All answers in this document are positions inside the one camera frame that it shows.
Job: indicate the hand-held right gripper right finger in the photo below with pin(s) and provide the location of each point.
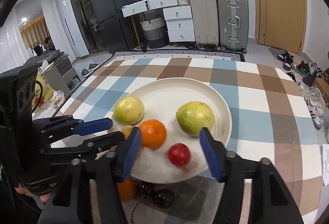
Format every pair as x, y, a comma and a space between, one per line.
210, 154

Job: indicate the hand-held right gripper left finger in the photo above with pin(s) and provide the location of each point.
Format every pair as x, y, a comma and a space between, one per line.
131, 154

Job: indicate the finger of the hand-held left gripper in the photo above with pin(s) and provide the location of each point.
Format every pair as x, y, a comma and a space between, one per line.
95, 125
102, 140

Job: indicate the brown longan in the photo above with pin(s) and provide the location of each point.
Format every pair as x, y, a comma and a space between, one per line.
127, 131

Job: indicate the orange mandarin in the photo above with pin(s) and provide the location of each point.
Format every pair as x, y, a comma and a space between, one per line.
127, 189
154, 134

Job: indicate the red tomato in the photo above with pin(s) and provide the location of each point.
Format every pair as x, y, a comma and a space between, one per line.
178, 154

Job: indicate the yellow-green round fruit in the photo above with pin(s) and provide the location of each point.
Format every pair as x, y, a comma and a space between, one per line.
195, 117
128, 109

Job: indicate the white round plate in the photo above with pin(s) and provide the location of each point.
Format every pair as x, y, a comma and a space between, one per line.
167, 95

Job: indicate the person's left hand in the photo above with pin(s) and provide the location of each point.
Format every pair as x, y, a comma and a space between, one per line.
24, 191

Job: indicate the yellow printed bag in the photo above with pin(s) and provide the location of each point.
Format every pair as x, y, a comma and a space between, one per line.
42, 93

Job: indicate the clear snack bag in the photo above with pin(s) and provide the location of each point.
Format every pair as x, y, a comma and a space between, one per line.
58, 100

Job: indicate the grey slipper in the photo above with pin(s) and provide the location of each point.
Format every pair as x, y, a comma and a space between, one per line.
93, 67
85, 73

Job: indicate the grey storage crate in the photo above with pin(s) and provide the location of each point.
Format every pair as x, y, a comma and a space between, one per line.
61, 72

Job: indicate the checkered tablecloth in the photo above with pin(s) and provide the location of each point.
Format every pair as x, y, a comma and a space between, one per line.
257, 100

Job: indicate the woven laundry basket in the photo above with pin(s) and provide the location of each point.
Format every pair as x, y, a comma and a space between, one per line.
154, 34

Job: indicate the scattered shoes on floor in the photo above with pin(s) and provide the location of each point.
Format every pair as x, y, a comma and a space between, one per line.
312, 95

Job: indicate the dark grey refrigerator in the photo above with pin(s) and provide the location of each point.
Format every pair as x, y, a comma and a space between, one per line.
113, 8

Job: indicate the glass door cabinet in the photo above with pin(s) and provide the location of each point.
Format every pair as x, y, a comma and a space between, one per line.
77, 8

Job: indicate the white drawer cabinet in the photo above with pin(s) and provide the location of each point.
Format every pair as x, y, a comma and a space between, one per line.
180, 26

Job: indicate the low cardboard box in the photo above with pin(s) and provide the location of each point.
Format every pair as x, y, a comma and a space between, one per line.
322, 86

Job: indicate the white desk with drawers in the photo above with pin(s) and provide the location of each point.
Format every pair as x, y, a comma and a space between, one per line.
154, 4

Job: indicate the silver suitcase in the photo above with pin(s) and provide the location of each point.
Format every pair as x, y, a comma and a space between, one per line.
232, 21

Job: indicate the beige suitcase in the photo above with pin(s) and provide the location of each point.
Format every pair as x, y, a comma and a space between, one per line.
204, 18

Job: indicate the wooden door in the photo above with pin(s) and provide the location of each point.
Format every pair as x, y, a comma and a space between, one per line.
282, 8

